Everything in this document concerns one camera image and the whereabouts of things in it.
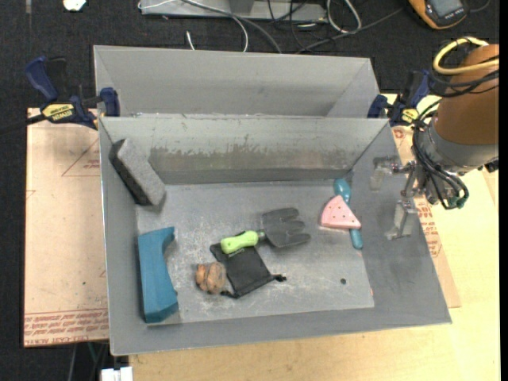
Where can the black cylinder on white bracket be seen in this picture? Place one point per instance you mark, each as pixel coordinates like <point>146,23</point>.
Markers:
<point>492,166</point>

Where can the black cloth pouch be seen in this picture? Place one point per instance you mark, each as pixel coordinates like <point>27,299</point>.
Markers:
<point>246,270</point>

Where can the blue flat block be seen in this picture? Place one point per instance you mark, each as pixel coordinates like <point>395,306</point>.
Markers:
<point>155,276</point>

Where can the pink toy watermelon slice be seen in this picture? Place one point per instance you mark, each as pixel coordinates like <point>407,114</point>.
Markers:
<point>338,214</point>

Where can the brown cardboard board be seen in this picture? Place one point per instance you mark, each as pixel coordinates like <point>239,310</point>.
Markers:
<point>63,220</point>

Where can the grey metal bin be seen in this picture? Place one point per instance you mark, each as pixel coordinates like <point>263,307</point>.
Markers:
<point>254,149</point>

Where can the orange-brown toy pastry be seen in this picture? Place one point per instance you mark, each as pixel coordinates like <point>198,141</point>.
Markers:
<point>210,277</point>

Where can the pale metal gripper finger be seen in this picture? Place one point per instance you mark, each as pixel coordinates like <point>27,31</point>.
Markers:
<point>382,170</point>
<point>402,220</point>

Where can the grey foam block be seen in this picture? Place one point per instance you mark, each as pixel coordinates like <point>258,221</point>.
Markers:
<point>137,171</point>

